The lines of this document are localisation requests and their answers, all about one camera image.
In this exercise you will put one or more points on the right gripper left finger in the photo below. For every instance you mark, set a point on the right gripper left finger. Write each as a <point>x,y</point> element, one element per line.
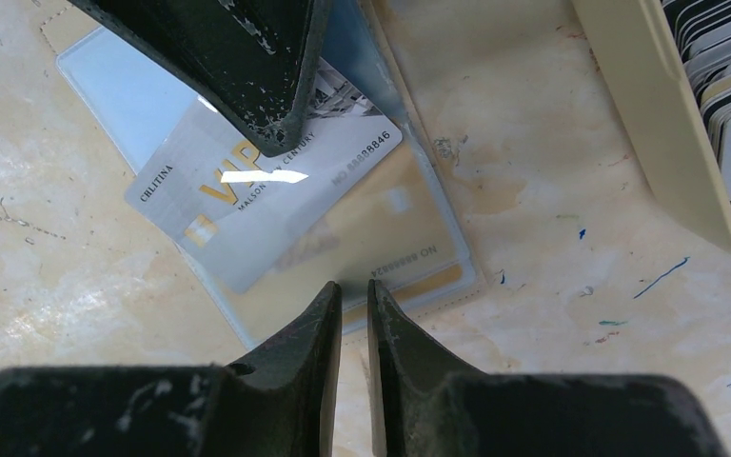
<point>277,400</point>

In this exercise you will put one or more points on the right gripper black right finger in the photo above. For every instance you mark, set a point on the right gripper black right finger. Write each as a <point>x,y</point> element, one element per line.
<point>427,401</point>

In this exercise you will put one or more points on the silver VIP credit card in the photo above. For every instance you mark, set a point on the silver VIP credit card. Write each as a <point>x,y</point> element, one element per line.
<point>235,210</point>

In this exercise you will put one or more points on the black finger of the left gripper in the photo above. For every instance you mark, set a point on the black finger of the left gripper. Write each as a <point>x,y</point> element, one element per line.
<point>254,61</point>

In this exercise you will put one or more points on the cream oval card tray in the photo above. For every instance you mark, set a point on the cream oval card tray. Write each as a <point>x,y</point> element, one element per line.
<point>643,70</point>

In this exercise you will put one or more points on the gold credit card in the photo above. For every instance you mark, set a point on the gold credit card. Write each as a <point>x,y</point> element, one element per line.
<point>395,225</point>
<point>417,294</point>

